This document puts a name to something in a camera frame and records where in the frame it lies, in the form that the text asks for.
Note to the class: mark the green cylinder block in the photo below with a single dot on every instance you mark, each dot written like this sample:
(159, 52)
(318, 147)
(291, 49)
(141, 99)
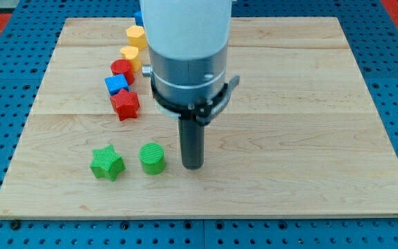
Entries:
(151, 156)

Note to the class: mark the blue block at far edge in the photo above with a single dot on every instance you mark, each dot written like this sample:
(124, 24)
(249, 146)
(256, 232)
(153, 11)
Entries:
(138, 18)

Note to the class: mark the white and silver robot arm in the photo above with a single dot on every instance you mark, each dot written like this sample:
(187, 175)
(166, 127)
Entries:
(188, 53)

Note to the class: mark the blue cube block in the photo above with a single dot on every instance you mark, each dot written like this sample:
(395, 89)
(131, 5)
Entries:
(115, 83)

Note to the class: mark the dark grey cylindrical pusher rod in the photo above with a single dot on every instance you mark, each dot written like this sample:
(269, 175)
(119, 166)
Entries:
(191, 144)

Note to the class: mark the yellow hexagon block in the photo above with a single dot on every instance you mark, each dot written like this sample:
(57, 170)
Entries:
(137, 37)

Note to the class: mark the red star block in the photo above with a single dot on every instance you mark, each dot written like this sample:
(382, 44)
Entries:
(125, 104)

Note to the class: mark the yellow heart block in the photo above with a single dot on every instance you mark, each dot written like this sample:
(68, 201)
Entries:
(132, 54)

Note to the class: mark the black clamp ring mount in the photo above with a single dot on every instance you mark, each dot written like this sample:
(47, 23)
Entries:
(202, 113)

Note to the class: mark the red cylinder block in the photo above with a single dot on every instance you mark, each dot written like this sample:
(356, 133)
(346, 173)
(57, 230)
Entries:
(123, 66)

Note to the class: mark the green star block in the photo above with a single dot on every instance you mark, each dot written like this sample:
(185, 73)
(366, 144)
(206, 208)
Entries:
(106, 163)

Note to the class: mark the light wooden board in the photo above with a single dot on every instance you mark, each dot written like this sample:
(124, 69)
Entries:
(300, 138)

